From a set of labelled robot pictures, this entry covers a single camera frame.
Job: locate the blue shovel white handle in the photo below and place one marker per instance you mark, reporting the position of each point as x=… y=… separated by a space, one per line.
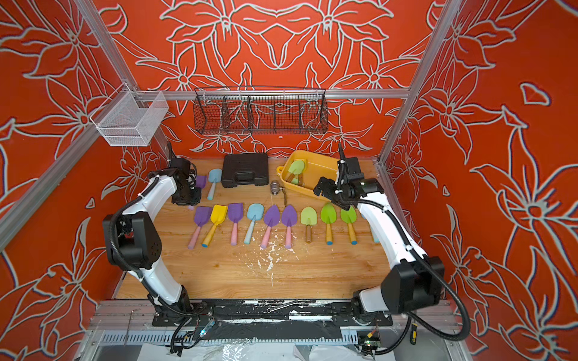
x=254 y=214

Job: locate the yellow square shovel yellow handle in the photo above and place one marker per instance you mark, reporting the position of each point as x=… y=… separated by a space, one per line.
x=218 y=215

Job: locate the yellow plastic storage box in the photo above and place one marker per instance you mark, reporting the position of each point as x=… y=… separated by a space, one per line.
x=317 y=166

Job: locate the black plastic tool case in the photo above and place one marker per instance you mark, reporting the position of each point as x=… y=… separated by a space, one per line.
x=245 y=169

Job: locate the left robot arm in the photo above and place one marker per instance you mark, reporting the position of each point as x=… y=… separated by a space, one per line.
x=134 y=245

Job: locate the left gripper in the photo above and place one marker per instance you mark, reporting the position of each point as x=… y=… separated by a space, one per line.
x=193 y=201

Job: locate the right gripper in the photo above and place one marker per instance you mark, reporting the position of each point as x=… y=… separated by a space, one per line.
x=331 y=191

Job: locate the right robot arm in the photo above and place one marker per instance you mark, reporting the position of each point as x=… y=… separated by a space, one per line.
x=415 y=280

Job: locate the purple square shovel pink handle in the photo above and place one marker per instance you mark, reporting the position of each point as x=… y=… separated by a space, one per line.
x=235 y=214

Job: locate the clear plastic wall bin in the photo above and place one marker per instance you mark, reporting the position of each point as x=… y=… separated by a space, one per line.
x=130 y=122

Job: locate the black wire wall basket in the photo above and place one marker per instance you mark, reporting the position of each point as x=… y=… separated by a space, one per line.
x=270 y=111

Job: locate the light green shovel wooden handle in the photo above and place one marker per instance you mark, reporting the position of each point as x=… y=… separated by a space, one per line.
x=308 y=218

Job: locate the green shovel yellow handle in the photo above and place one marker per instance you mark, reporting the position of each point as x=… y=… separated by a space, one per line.
x=329 y=216
x=349 y=216

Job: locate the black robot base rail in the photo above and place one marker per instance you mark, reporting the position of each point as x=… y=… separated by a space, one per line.
x=339 y=312

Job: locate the yellow black screwdriver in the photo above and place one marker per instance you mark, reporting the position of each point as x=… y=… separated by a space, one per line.
x=413 y=334

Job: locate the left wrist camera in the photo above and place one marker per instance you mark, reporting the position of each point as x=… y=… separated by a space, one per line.
x=180 y=164

